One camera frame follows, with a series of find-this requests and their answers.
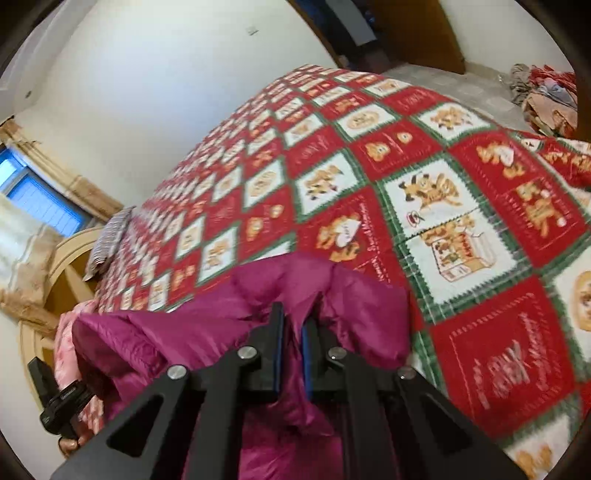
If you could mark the window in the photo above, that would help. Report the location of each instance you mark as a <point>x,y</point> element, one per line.
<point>41,198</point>

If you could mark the narrow beige floral curtain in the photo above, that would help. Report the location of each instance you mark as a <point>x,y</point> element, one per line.
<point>87,189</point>

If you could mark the pile of colourful clothes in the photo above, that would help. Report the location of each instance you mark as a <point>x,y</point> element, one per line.
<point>549,101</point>

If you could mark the red checked printed bed sheet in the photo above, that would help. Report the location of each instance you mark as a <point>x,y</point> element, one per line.
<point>461,230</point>

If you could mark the magenta puffer jacket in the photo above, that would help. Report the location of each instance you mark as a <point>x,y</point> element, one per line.
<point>207,323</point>

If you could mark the wooden headboard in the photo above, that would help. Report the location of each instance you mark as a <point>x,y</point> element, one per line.
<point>69,258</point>

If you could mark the brown wooden door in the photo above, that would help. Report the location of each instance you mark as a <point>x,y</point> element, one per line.
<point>415,32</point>

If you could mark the striped pillow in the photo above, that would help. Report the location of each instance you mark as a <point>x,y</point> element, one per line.
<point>108,244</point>

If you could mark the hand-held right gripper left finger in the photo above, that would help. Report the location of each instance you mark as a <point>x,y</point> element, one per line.
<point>278,364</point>

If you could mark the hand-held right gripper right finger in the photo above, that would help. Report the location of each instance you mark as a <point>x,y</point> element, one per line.
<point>308,364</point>

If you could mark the person's left hand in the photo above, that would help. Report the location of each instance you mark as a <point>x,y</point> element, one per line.
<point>68,445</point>

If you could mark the brown door frame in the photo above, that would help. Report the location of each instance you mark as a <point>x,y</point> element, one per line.
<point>327,44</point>

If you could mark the pink floral quilt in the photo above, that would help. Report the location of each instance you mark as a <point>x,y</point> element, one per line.
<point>64,350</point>

